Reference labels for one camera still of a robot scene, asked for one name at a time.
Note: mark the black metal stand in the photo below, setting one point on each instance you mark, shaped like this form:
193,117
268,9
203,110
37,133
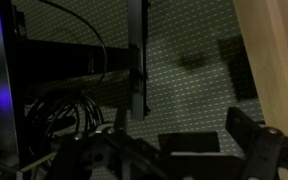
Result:
24,61

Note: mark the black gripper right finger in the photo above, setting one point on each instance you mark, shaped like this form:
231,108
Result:
261,145

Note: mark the wooden drawer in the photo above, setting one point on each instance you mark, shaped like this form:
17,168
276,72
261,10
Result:
264,28

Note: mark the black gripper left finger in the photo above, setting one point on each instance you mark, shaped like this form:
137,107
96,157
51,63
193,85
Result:
120,123

